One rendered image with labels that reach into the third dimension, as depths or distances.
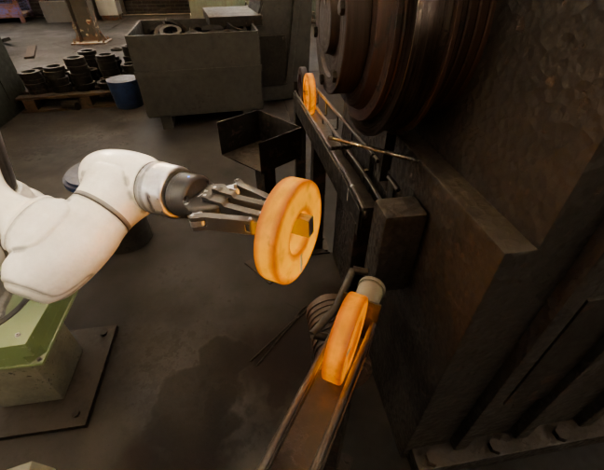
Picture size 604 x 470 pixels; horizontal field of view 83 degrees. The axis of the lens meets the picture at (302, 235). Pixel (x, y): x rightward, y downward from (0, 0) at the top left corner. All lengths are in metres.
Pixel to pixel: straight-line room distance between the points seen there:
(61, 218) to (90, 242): 0.05
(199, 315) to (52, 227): 1.07
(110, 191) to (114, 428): 0.99
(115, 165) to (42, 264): 0.18
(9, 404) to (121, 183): 1.15
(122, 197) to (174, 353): 0.99
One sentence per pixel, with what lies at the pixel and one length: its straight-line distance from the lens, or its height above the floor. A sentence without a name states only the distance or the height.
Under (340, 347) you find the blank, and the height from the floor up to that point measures 0.76.
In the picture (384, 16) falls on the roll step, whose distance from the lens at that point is 0.69.
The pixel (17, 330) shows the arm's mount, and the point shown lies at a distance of 1.22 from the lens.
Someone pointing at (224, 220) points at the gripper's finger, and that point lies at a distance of 0.50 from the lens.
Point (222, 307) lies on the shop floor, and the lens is 1.61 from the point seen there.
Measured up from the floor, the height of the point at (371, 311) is 0.70.
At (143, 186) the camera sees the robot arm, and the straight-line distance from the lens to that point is 0.61.
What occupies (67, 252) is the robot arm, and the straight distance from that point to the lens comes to 0.60.
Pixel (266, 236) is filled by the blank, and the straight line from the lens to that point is 0.44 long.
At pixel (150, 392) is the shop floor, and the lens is 1.47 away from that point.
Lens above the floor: 1.23
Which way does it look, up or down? 39 degrees down
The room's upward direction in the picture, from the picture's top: straight up
